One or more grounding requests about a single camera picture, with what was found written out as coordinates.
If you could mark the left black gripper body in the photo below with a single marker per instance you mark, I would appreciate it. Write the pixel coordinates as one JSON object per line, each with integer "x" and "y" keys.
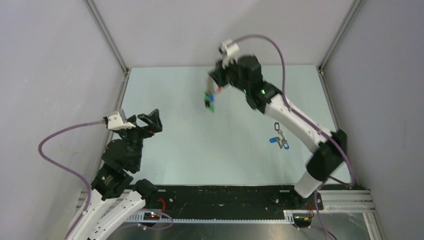
{"x": 135, "y": 136}

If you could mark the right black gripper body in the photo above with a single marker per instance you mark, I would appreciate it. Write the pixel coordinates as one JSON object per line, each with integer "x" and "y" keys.
{"x": 228, "y": 75}

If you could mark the green key tag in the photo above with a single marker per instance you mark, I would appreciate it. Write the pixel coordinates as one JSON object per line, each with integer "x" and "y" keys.
{"x": 208, "y": 104}

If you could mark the removed keys with tags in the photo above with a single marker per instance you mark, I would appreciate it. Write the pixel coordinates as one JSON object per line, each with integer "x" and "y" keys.
{"x": 280, "y": 138}

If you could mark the red-handled key organizer with rings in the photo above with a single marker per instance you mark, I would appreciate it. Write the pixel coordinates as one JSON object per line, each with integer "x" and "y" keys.
{"x": 211, "y": 87}

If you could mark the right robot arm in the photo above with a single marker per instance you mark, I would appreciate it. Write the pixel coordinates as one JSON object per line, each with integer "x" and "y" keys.
{"x": 327, "y": 147}

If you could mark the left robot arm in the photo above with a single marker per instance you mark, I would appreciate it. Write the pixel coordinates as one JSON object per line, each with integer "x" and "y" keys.
{"x": 111, "y": 198}

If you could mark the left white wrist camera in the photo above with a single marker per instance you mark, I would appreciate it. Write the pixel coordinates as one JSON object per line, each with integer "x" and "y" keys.
{"x": 116, "y": 120}

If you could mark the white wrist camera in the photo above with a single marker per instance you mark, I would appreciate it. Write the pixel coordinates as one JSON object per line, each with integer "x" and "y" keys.
{"x": 116, "y": 120}
{"x": 229, "y": 51}

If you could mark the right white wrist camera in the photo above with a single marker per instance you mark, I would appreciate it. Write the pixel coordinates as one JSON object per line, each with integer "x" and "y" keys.
{"x": 229, "y": 51}

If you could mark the left aluminium frame post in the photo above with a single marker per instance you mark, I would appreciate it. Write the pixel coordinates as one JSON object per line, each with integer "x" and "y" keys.
{"x": 104, "y": 31}

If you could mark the aluminium frame post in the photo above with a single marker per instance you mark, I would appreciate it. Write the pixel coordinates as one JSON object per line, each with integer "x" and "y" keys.
{"x": 104, "y": 31}
{"x": 346, "y": 23}

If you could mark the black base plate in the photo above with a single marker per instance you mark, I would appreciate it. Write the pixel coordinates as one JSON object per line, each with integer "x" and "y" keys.
{"x": 231, "y": 200}

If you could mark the right aluminium frame post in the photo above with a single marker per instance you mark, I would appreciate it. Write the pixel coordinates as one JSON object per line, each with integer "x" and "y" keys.
{"x": 346, "y": 23}

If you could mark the grey cable duct rail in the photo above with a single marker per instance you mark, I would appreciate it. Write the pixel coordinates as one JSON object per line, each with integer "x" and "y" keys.
{"x": 144, "y": 217}

